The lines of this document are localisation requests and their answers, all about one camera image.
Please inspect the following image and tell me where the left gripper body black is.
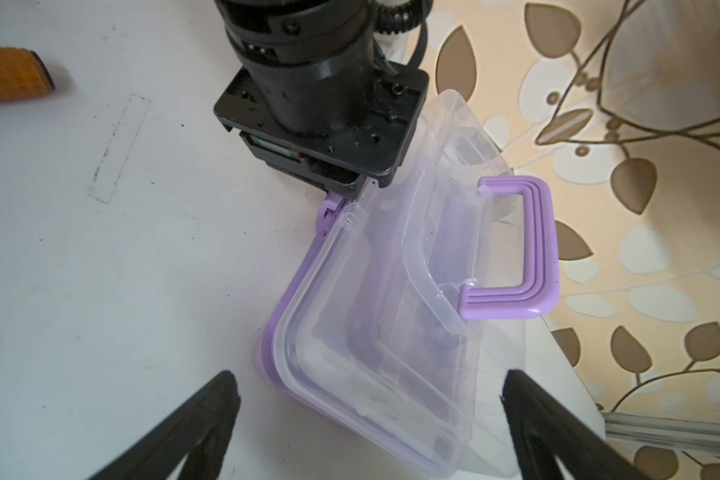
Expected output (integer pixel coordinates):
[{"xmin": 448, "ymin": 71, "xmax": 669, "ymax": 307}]
[{"xmin": 214, "ymin": 69, "xmax": 429, "ymax": 200}]

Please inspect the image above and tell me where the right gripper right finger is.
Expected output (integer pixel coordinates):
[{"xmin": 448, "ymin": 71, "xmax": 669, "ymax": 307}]
[{"xmin": 502, "ymin": 369, "xmax": 645, "ymax": 480}]

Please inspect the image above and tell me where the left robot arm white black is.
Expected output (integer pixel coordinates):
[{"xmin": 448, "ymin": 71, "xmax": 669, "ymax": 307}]
[{"xmin": 214, "ymin": 0, "xmax": 432, "ymax": 201}]

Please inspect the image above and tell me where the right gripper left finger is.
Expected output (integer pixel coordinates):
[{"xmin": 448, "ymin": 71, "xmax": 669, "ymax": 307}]
[{"xmin": 92, "ymin": 370, "xmax": 241, "ymax": 479}]

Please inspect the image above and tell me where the brown handle screwdriver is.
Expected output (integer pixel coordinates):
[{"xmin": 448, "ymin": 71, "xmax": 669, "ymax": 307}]
[{"xmin": 0, "ymin": 47, "xmax": 55, "ymax": 103}]

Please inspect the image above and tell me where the purple clear plastic tool box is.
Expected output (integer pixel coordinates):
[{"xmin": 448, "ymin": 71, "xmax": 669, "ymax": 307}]
[{"xmin": 257, "ymin": 90, "xmax": 560, "ymax": 478}]

